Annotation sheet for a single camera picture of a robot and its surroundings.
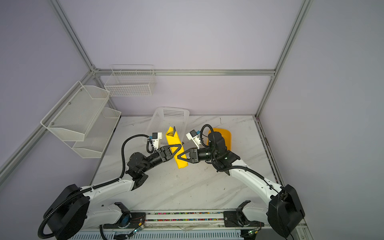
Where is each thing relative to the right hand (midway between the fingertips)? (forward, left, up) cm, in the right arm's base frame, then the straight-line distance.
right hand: (179, 158), depth 66 cm
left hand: (+5, -1, +2) cm, 5 cm away
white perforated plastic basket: (+49, +21, -23) cm, 58 cm away
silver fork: (+12, +3, +6) cm, 14 cm away
